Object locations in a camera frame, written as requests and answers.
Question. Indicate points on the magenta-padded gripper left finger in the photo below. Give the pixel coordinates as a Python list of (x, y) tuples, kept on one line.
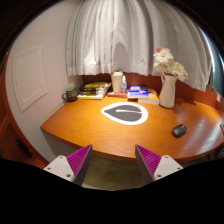
[(65, 166)]

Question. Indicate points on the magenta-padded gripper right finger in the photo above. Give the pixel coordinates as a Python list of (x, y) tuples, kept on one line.
[(163, 165)]

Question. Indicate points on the black computer mouse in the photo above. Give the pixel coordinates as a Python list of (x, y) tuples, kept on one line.
[(179, 130)]

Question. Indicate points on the white and grey mouse pad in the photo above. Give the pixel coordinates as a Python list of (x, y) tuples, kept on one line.
[(125, 114)]

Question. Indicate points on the orange book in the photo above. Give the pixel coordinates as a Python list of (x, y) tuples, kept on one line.
[(152, 98)]

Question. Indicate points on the black flat device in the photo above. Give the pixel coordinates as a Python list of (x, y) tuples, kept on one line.
[(222, 128)]

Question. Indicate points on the white ceramic pitcher vase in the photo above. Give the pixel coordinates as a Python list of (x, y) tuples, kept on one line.
[(167, 93)]

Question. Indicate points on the green mug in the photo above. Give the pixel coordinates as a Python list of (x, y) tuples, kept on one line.
[(71, 94)]

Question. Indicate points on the yellow and white book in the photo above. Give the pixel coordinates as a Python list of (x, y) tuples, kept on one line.
[(90, 96)]

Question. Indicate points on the dark-covered book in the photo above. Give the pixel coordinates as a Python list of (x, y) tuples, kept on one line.
[(91, 89), (90, 92)]

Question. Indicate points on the red-brown book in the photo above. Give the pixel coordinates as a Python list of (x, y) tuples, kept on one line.
[(115, 94)]

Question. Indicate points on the clear spray bottle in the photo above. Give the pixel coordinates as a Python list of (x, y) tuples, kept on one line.
[(123, 86)]

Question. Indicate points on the beige lidded travel cup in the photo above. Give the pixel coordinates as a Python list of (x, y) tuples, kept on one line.
[(116, 82)]

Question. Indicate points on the white flower bouquet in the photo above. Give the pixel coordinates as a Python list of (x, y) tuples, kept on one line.
[(168, 63)]

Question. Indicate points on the dark window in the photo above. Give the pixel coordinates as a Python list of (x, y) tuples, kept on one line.
[(216, 66)]

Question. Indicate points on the white curtain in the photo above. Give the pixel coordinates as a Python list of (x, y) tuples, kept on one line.
[(126, 36)]

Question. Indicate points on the white wall outlet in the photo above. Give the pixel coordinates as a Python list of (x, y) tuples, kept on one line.
[(218, 97)]

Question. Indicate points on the white wall panel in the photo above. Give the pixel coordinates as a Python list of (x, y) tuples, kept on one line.
[(29, 78)]

